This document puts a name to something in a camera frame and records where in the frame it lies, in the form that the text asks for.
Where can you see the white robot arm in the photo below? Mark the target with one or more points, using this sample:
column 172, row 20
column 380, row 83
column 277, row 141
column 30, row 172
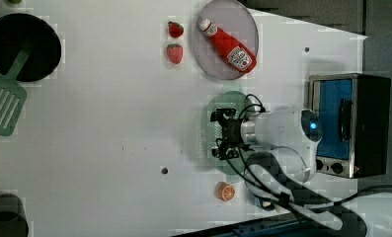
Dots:
column 274, row 153

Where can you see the small green object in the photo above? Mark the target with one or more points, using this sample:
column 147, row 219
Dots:
column 14, row 1

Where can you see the black utensil holder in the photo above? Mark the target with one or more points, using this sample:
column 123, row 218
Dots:
column 15, row 31

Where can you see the dark grey container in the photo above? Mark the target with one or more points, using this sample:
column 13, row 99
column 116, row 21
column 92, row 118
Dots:
column 13, row 221

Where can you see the green slotted spatula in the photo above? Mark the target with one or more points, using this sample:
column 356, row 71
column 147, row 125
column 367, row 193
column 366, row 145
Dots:
column 12, row 94

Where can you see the black toaster oven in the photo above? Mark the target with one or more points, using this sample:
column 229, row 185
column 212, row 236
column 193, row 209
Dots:
column 353, row 110

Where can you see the toy orange slice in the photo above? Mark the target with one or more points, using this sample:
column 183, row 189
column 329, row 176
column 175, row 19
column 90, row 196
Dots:
column 225, row 192

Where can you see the pink toy strawberry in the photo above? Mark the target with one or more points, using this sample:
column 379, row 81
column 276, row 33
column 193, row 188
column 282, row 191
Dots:
column 175, row 53

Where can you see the blue bowl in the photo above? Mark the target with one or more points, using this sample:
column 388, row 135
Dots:
column 258, row 203

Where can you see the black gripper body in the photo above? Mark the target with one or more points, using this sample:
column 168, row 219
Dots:
column 230, row 133

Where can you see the toy peeled banana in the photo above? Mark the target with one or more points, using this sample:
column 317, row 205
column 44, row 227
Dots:
column 267, row 204

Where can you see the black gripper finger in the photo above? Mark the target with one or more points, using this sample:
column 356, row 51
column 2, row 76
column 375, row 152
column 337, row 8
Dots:
column 225, row 152
column 222, row 114

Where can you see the grey round plate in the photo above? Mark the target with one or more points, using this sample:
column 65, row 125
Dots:
column 234, row 19

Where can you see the green plastic strainer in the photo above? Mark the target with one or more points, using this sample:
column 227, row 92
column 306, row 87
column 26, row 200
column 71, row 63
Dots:
column 245, row 106

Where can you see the red ketchup bottle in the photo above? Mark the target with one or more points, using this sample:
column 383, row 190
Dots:
column 232, row 51

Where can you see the dark red toy strawberry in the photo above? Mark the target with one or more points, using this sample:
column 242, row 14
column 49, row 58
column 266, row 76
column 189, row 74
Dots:
column 175, row 30

